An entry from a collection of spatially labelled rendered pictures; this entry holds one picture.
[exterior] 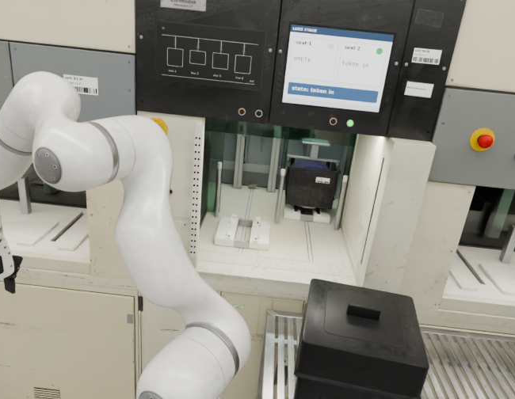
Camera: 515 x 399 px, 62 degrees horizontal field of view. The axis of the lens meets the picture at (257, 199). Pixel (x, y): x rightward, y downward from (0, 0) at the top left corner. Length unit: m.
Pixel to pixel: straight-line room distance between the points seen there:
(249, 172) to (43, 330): 1.20
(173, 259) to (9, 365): 1.42
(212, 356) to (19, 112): 0.51
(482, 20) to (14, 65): 1.31
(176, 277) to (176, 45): 0.77
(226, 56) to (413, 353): 0.91
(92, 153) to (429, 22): 0.97
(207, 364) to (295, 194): 1.29
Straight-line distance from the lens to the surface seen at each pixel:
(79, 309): 1.73
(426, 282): 1.58
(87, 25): 1.38
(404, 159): 1.31
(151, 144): 0.73
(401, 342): 1.11
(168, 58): 1.31
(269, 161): 2.26
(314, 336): 1.06
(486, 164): 1.45
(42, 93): 0.77
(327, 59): 1.27
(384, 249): 1.42
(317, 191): 1.91
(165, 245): 0.69
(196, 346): 0.73
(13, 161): 0.90
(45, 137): 0.66
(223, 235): 1.68
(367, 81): 1.29
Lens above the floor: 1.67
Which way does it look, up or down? 22 degrees down
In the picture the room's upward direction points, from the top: 6 degrees clockwise
